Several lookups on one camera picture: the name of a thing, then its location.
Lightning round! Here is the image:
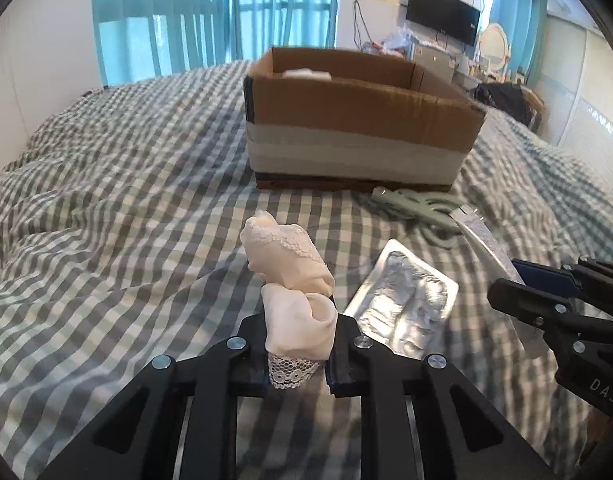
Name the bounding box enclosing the blue window curtain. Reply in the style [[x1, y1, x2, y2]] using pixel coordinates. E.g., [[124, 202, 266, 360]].
[[90, 0, 338, 87]]

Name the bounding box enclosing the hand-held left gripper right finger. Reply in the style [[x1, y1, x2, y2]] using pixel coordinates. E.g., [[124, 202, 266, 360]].
[[325, 312, 573, 480]]

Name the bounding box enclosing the black wall television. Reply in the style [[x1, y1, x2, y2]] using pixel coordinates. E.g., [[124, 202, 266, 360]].
[[405, 0, 482, 47]]

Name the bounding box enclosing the narrow blue curtain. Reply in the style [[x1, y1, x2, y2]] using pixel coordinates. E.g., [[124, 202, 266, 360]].
[[487, 0, 549, 88]]

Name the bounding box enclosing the white wardrobe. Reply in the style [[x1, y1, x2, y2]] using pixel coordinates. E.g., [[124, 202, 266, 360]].
[[533, 10, 613, 196]]

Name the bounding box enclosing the silver foil packet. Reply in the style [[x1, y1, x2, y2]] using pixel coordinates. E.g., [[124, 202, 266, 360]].
[[345, 239, 459, 360]]

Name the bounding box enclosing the clear plastic packet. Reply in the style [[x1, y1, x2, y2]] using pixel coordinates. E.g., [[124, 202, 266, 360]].
[[449, 208, 554, 361]]

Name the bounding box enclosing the round white mirror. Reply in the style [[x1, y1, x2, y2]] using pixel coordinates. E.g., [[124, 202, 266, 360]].
[[479, 22, 510, 75]]

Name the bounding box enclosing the dark clothes pile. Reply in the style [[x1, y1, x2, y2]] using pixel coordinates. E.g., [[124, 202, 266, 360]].
[[473, 81, 543, 128]]

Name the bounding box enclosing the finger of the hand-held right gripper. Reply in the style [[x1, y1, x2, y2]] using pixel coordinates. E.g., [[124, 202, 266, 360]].
[[487, 278, 574, 332], [511, 255, 613, 301]]

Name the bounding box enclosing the white folded cloth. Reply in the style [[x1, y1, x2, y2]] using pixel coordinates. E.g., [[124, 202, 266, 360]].
[[282, 67, 333, 81]]

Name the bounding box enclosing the cardboard box with white tape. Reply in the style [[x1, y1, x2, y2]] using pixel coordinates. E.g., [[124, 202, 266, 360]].
[[243, 46, 487, 193]]

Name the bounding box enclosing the checkered bed blanket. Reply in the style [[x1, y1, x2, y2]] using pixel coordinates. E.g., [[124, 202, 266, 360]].
[[0, 58, 613, 480]]

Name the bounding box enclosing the white cabinet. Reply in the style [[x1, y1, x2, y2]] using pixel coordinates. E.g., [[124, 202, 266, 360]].
[[411, 42, 458, 82]]

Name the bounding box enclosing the clear plastic bags clutter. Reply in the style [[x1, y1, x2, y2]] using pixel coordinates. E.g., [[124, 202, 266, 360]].
[[363, 24, 417, 56]]

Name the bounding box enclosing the cream lace-trimmed cloth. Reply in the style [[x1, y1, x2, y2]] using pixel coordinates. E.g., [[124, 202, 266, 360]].
[[240, 210, 335, 296], [260, 282, 338, 392]]

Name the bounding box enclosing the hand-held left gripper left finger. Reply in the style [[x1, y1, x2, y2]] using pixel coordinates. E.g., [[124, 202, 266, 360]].
[[36, 312, 270, 480]]

